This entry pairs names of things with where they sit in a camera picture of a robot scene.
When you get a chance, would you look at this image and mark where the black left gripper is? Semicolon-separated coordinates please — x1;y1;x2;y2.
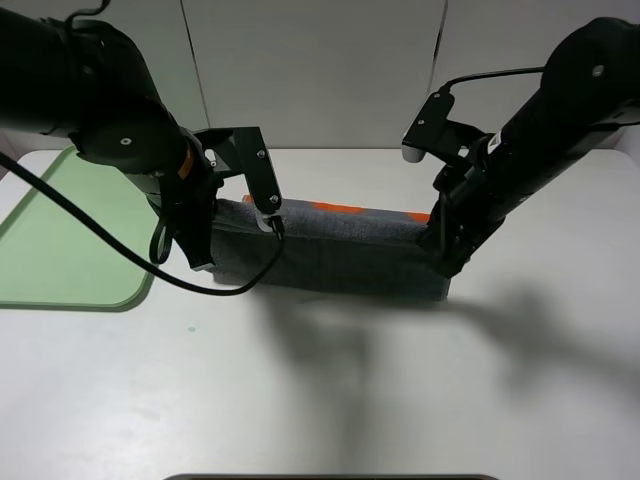
130;130;221;271

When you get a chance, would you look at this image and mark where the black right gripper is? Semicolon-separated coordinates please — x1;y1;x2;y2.
418;134;544;279

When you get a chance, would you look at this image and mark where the grey towel with orange stripes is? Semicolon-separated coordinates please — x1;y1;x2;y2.
211;199;450;302

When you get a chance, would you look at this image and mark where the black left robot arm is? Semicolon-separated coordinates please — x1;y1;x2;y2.
1;9;218;270

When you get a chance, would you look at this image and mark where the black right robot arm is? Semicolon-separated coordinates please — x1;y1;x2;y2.
418;17;639;278

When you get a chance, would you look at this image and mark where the light green plastic tray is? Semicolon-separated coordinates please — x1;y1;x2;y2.
1;148;156;311

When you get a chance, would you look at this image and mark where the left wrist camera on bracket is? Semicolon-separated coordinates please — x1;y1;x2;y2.
194;126;284;239

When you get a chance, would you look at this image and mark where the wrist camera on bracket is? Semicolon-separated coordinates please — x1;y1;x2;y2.
194;126;284;239
401;88;485;167

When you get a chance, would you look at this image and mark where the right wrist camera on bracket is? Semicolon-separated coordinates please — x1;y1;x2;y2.
401;88;485;167

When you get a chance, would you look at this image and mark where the black left camera cable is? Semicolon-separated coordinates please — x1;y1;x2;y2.
0;152;287;297

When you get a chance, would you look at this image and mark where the black camera cable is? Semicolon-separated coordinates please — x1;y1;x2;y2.
437;66;546;96
0;152;287;297

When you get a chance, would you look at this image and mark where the black right camera cable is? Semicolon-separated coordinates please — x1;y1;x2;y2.
437;66;546;96

